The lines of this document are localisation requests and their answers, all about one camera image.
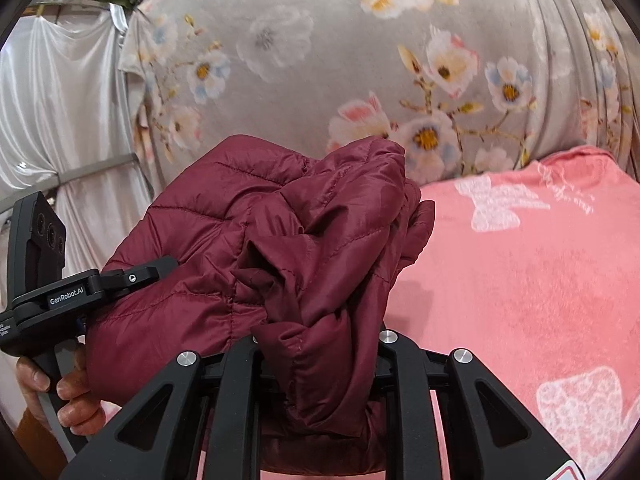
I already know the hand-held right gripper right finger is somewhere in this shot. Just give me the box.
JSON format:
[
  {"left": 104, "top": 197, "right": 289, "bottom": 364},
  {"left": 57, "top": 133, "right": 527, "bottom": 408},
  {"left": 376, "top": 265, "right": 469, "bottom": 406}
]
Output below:
[{"left": 369, "top": 330, "right": 577, "bottom": 480}]

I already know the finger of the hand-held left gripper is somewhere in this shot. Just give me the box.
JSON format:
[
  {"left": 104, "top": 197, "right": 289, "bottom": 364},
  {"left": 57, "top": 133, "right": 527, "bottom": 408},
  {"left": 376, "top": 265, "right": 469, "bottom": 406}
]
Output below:
[{"left": 99, "top": 255, "right": 180, "bottom": 302}]

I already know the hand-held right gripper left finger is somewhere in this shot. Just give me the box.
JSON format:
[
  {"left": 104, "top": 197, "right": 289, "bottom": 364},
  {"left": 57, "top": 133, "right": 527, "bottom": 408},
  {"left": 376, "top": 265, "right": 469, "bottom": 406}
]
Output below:
[{"left": 59, "top": 335, "right": 266, "bottom": 480}]

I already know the maroon puffer jacket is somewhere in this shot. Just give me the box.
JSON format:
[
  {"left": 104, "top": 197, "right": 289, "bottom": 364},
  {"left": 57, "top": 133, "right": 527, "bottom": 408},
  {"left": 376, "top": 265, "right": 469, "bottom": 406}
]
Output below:
[{"left": 85, "top": 134, "right": 436, "bottom": 476}]

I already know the person's left hand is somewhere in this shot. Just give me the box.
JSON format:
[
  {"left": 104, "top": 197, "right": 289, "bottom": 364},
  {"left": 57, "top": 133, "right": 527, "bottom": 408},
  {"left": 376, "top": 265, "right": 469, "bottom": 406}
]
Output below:
[{"left": 15, "top": 347, "right": 107, "bottom": 432}]

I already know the grey curtain tieback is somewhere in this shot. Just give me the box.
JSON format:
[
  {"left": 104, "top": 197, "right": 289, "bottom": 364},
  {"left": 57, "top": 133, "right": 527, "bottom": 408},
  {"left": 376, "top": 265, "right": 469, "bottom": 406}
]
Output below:
[{"left": 47, "top": 152, "right": 140, "bottom": 188}]

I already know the pink printed blanket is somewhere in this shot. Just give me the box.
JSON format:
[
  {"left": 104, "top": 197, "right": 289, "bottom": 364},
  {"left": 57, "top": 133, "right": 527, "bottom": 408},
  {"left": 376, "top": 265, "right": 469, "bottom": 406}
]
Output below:
[{"left": 200, "top": 145, "right": 640, "bottom": 480}]

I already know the white satin curtain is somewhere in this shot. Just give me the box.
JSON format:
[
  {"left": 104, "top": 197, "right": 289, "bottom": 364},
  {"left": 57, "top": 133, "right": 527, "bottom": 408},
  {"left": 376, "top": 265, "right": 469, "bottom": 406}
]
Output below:
[{"left": 0, "top": 2, "right": 157, "bottom": 411}]

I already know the grey floral blanket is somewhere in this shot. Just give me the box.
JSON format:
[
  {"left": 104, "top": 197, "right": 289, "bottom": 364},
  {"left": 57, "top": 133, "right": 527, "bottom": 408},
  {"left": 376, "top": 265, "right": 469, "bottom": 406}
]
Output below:
[{"left": 117, "top": 0, "right": 640, "bottom": 191}]

